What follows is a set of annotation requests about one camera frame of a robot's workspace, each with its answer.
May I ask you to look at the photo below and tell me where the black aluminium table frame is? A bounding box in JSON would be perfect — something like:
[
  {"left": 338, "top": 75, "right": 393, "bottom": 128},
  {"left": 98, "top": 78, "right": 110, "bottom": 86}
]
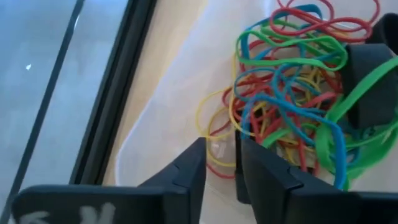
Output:
[{"left": 70, "top": 0, "right": 159, "bottom": 186}]

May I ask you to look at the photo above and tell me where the clear plastic bin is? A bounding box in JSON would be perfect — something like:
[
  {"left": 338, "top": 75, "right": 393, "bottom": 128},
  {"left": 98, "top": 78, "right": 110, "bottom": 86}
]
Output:
[{"left": 102, "top": 0, "right": 398, "bottom": 224}]

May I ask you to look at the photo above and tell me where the blue rubber band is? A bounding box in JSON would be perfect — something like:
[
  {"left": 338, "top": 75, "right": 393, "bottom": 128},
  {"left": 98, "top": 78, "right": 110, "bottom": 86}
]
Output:
[
  {"left": 240, "top": 3, "right": 323, "bottom": 62},
  {"left": 241, "top": 93, "right": 348, "bottom": 191}
]

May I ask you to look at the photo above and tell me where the red rubber band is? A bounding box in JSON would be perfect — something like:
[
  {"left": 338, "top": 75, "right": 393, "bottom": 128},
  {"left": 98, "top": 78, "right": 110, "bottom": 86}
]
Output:
[
  {"left": 206, "top": 162, "right": 236, "bottom": 180},
  {"left": 276, "top": 0, "right": 381, "bottom": 24},
  {"left": 269, "top": 7, "right": 374, "bottom": 44}
]

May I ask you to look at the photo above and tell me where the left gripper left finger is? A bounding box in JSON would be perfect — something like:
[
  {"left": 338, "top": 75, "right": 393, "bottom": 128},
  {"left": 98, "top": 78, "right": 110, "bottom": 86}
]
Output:
[{"left": 11, "top": 138, "right": 207, "bottom": 224}]

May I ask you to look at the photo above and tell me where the green rubber band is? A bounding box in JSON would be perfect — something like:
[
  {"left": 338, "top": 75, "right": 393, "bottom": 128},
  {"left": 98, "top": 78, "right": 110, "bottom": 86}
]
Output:
[
  {"left": 315, "top": 55, "right": 398, "bottom": 191},
  {"left": 235, "top": 26, "right": 349, "bottom": 73},
  {"left": 345, "top": 118, "right": 398, "bottom": 181}
]

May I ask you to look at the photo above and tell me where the yellow rubber band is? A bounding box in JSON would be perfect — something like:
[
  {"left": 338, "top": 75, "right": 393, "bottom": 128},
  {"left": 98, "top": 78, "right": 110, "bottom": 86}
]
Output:
[
  {"left": 205, "top": 105, "right": 238, "bottom": 168},
  {"left": 195, "top": 88, "right": 238, "bottom": 141}
]

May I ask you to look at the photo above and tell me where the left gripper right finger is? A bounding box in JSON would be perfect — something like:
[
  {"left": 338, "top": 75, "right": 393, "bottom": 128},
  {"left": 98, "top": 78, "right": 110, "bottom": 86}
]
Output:
[{"left": 241, "top": 139, "right": 398, "bottom": 224}]

